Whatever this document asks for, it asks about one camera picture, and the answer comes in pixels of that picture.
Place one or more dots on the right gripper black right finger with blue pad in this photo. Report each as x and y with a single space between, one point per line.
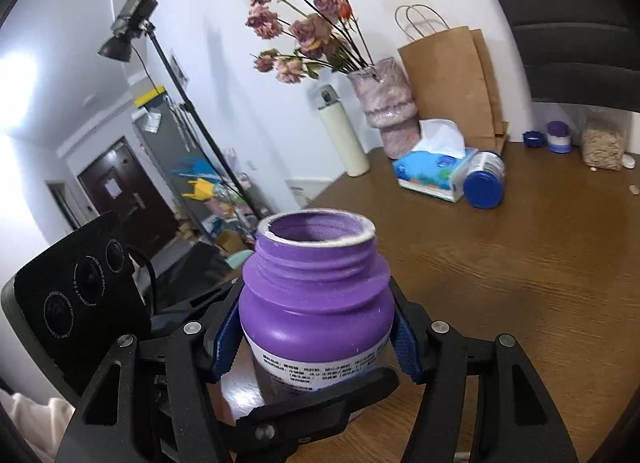
482 399

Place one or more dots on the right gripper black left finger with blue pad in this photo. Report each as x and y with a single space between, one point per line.
149 400

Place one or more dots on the purple plastic bottle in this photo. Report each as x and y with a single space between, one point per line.
316 308

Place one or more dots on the cluttered storage rack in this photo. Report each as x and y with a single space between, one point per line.
213 199

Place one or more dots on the grey refrigerator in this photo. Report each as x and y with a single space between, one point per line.
168 139

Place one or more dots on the dark brown door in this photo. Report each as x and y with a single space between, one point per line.
116 181

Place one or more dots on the blue lidded can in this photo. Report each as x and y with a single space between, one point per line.
485 180

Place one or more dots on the blue tissue pack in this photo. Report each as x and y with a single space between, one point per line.
437 164

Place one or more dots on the white small lid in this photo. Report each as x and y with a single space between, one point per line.
628 161

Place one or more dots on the blue small lid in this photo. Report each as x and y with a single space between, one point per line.
534 139

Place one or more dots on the purple white small jar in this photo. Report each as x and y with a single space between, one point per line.
559 137

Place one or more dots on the clear jar with oats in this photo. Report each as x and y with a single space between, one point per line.
604 139

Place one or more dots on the cream thermos bottle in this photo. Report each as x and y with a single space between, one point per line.
341 133

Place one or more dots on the pink textured vase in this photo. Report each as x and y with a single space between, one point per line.
386 100

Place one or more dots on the brown paper bag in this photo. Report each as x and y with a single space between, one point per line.
451 76

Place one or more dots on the dried pink rose bouquet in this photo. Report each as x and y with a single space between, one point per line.
326 35

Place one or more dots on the black paper bag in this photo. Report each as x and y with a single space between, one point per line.
578 51

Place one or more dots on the black camera module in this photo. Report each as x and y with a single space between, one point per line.
73 301

